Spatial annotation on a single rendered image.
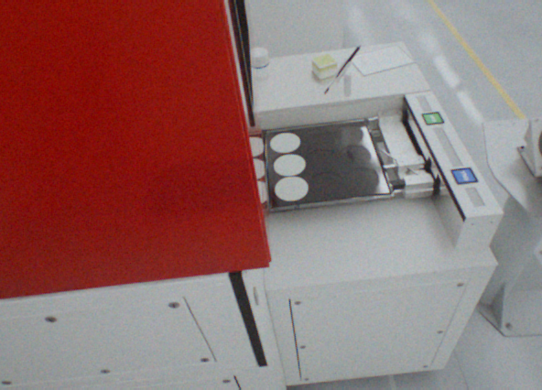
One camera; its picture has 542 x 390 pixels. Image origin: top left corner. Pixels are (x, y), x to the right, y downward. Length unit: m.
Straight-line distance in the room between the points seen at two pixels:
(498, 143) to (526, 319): 0.88
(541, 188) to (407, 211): 0.41
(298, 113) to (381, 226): 0.50
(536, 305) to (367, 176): 1.19
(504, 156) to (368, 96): 0.48
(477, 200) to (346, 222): 0.36
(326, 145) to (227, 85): 0.97
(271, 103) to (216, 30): 1.08
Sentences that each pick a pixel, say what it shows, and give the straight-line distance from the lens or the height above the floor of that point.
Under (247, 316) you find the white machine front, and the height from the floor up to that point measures 1.07.
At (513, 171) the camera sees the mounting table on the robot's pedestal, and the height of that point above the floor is 0.82.
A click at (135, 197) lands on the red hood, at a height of 1.43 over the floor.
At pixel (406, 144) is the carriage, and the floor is 0.88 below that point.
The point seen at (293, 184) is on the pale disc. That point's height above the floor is 0.90.
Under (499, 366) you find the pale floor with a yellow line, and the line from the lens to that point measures 2.07.
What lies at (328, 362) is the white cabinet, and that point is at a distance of 1.65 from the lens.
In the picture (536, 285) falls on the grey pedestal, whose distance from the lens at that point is 2.26.
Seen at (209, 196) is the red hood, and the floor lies 1.41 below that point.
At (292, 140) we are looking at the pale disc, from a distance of 1.44.
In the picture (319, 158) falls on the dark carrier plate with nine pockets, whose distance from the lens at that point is 1.36.
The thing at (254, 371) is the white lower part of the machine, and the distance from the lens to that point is 1.10.
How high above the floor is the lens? 1.82
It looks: 47 degrees down
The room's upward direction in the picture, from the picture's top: 8 degrees counter-clockwise
